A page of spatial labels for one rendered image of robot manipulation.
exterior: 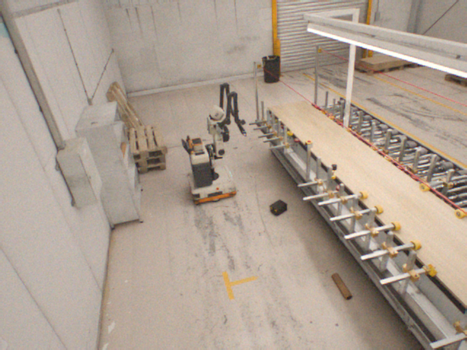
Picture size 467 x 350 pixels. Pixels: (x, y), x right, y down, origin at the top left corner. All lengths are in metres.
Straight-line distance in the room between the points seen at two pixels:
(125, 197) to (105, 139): 0.89
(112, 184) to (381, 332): 3.53
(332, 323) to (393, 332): 0.55
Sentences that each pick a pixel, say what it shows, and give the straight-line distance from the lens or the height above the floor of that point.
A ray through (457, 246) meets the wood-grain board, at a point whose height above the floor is 0.90.
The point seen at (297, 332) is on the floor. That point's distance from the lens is 3.51.
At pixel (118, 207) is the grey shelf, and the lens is 4.82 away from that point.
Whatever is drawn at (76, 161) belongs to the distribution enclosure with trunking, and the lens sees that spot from 3.47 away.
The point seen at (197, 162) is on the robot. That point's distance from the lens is 4.65.
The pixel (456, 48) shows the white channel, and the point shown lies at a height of 2.44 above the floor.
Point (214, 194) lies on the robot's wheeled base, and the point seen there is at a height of 0.16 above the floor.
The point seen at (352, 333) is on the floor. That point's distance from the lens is 3.57.
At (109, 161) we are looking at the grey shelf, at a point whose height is 1.06.
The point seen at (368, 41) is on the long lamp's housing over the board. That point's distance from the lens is 3.22.
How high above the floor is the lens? 2.97
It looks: 32 degrees down
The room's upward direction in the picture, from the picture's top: 6 degrees counter-clockwise
